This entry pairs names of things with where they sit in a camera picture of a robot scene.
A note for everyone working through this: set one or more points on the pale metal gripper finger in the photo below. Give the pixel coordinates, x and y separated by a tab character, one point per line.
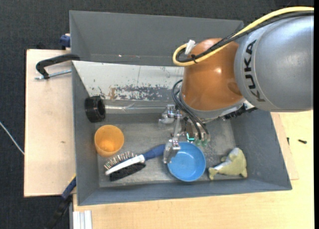
176	145
165	154

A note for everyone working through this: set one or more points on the blue plastic bowl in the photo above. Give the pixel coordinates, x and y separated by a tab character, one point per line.
187	163

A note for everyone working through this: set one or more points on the orange plastic cup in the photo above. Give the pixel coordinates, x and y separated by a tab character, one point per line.
109	139

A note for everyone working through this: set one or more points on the yellow-green cloth toy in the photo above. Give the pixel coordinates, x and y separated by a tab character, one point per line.
234	164

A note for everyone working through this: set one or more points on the grey metal bin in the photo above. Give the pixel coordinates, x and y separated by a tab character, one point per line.
139	36

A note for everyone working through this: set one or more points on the small black screw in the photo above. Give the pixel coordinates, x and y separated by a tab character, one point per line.
302	142

